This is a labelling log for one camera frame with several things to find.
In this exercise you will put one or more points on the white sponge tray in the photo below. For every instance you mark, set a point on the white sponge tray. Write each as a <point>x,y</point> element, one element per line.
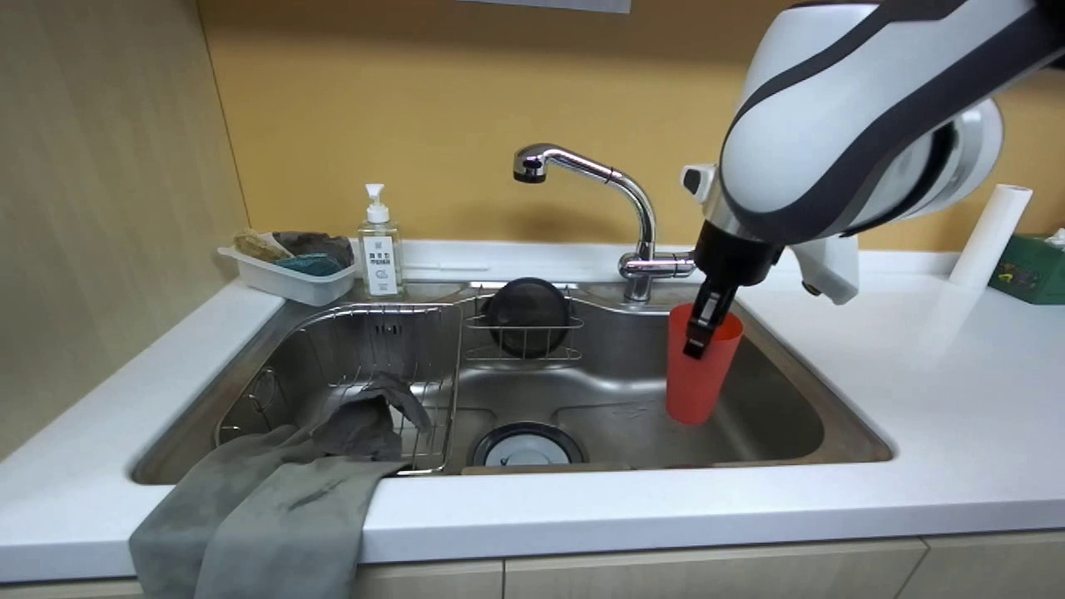
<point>297,289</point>

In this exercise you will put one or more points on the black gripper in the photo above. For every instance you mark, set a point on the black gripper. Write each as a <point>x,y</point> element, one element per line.
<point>725,266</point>

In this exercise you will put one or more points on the soap pump bottle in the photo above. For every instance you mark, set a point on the soap pump bottle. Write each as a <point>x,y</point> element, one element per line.
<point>378,246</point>

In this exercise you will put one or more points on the chrome faucet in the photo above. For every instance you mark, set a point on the chrome faucet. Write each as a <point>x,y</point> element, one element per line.
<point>594,195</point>

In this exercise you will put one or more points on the sink drain strainer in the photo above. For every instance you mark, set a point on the sink drain strainer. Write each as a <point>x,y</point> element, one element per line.
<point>528,445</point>

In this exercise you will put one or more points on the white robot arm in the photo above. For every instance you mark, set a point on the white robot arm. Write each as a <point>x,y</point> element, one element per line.
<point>857,115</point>

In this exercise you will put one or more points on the stainless steel sink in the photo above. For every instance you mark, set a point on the stainless steel sink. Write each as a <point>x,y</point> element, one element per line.
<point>604,391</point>

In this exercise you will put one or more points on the red plastic cup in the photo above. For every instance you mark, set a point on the red plastic cup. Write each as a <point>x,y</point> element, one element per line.
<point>692,387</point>

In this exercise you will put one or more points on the dish sponge in tray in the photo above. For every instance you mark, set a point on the dish sponge in tray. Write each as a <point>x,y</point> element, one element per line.
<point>314,253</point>

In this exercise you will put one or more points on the grey cloth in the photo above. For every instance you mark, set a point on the grey cloth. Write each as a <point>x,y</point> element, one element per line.
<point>275,513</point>

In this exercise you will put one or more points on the black round sink stopper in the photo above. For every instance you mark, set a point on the black round sink stopper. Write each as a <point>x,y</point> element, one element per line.
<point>528,318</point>

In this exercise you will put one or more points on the green sponge box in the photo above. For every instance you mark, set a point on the green sponge box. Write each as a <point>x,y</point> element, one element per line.
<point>1031,271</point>

